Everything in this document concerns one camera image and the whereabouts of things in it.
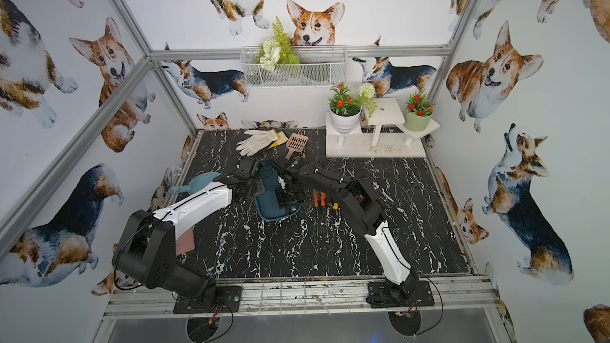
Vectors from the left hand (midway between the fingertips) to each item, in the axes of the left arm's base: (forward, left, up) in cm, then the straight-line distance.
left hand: (259, 181), depth 91 cm
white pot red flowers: (+18, -33, +19) cm, 42 cm away
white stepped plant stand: (+23, -52, 0) cm, 57 cm away
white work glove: (+29, +7, -9) cm, 31 cm away
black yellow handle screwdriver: (-9, -29, -5) cm, 31 cm away
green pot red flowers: (+20, -63, +16) cm, 68 cm away
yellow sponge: (+30, -5, -9) cm, 32 cm away
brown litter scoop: (+28, -12, -10) cm, 32 cm away
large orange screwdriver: (-4, -24, -7) cm, 26 cm away
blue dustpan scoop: (+4, +29, -9) cm, 31 cm away
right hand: (-8, -8, -5) cm, 13 cm away
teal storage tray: (-5, -2, -11) cm, 12 cm away
